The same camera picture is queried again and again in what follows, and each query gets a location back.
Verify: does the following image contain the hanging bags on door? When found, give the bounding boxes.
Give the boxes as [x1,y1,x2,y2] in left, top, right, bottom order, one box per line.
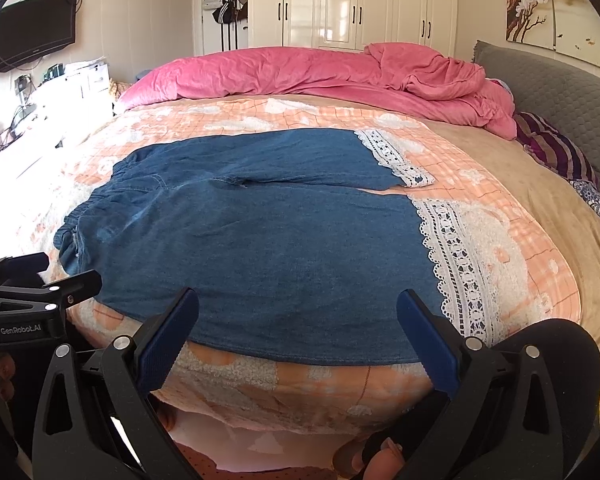
[201,0,249,53]

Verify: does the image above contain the right hand red nails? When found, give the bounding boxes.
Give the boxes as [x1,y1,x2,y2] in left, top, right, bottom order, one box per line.
[332,438,405,480]

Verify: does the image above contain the grey quilted headboard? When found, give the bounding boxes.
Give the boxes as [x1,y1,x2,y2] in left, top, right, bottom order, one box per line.
[474,40,600,187]

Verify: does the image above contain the pink duvet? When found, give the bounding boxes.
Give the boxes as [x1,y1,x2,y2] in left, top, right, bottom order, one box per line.
[119,42,517,140]

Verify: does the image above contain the blue denim pants lace hem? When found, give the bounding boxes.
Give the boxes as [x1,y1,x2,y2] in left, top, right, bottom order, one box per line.
[54,129,482,366]

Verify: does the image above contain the orange white bear blanket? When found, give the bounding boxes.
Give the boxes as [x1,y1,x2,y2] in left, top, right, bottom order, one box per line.
[20,98,581,434]

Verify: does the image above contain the white cluttered desk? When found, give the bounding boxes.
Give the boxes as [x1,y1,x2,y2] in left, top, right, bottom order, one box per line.
[0,56,114,179]

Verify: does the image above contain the floral wall painting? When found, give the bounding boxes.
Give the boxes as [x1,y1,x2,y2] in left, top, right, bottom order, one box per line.
[506,0,600,68]

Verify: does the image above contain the white glossy wardrobe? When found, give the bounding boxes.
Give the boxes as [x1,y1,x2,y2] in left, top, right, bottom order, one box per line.
[248,0,457,56]

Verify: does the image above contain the left hand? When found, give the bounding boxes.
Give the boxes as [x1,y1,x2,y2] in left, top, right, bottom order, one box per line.
[0,353,16,402]

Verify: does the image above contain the tan bed sheet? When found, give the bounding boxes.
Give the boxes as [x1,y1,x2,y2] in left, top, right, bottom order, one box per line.
[265,98,600,347]

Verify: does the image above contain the purple striped pillow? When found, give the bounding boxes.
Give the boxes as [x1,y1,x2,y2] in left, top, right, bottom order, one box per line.
[514,112,598,186]

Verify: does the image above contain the black wall television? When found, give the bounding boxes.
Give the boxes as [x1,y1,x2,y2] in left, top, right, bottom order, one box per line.
[0,0,81,74]

